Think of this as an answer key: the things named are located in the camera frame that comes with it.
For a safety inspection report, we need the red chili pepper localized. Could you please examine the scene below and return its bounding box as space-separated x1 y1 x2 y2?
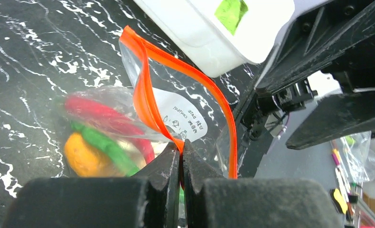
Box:
64 95 155 164

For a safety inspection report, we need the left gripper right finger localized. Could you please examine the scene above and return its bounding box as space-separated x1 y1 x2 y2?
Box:
181 141 343 228

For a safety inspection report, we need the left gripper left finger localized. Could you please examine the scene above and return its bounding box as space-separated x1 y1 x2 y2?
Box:
3 143 179 228

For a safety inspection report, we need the green leaf vegetable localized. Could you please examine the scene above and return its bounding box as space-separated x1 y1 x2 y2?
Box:
215 0 248 35

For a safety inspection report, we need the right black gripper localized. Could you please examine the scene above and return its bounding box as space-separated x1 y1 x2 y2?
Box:
256 0 375 150

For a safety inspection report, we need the clear zip top bag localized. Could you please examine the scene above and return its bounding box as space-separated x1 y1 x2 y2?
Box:
56 26 237 179

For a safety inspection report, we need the white plastic bin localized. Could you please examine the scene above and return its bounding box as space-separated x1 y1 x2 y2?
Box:
136 0 295 77

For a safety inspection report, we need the orange fruit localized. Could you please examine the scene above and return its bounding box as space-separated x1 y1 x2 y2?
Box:
64 132 122 177

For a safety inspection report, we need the green chili pepper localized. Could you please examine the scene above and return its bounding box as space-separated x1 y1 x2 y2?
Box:
71 121 140 176

